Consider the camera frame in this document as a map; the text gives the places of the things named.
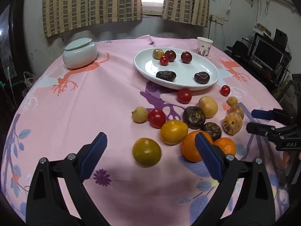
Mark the striped tan passion fruit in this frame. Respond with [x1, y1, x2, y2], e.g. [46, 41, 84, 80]
[222, 113, 243, 135]

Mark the speckled brown round fruit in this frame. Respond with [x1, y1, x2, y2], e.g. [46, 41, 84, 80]
[229, 104, 244, 119]

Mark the small orange tangerine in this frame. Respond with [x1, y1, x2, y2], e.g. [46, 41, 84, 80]
[213, 137, 236, 156]

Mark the small yellow longan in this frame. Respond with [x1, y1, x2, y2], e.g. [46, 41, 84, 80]
[227, 96, 238, 106]

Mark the dark water chestnut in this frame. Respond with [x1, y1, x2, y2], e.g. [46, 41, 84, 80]
[201, 122, 222, 141]
[183, 106, 206, 130]

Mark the red cherry tomato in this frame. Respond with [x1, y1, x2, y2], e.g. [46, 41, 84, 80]
[177, 89, 192, 104]
[220, 85, 231, 96]

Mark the large orange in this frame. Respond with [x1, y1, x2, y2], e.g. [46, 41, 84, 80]
[181, 130, 213, 162]

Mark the yellow orange tomato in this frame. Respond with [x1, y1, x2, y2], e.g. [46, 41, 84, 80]
[160, 120, 189, 145]

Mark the yellow green tomato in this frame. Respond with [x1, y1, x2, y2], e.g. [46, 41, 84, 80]
[132, 138, 162, 167]

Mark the pale yellow longan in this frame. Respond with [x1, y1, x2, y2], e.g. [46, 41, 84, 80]
[132, 107, 148, 124]

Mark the black monitor on rack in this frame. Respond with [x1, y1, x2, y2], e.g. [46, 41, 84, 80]
[252, 38, 284, 70]

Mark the large tan round fruit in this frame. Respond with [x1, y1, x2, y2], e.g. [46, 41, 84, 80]
[197, 96, 218, 118]

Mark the dark chestnut on plate right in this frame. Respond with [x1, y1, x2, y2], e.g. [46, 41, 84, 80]
[194, 71, 210, 84]

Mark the dark chestnut on plate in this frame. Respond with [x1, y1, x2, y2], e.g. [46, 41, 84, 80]
[156, 70, 176, 82]
[194, 71, 210, 84]

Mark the floral paper cup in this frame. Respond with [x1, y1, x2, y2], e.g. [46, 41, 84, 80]
[196, 37, 213, 57]

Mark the dark red plum right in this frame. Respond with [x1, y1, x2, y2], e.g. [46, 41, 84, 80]
[181, 51, 192, 64]

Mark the dark red plum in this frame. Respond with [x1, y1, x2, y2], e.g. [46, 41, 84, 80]
[164, 50, 176, 62]
[181, 51, 192, 64]

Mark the white oval plate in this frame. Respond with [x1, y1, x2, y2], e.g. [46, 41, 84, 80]
[134, 48, 219, 91]

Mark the dark chestnut on plate left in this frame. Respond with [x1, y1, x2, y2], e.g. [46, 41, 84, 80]
[156, 70, 176, 82]

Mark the dark red plum left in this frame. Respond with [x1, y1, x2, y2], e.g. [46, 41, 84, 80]
[164, 50, 176, 62]

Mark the pink patterned tablecloth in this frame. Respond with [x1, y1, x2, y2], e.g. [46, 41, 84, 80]
[0, 34, 290, 226]

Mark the small red tomato on plate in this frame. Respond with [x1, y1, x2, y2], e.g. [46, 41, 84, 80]
[159, 56, 169, 66]

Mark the yellow green fruit on plate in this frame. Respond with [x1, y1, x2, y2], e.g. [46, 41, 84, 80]
[153, 48, 165, 60]

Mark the right checkered curtain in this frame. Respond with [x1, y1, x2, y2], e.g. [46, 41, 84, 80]
[162, 0, 210, 27]

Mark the checkered curtain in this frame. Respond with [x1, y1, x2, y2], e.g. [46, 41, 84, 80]
[162, 0, 210, 27]
[42, 0, 143, 38]

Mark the white lidded ceramic jar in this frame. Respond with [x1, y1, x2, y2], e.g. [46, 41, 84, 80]
[62, 38, 98, 69]

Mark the left checkered curtain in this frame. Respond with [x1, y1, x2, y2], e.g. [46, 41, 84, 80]
[42, 0, 143, 38]

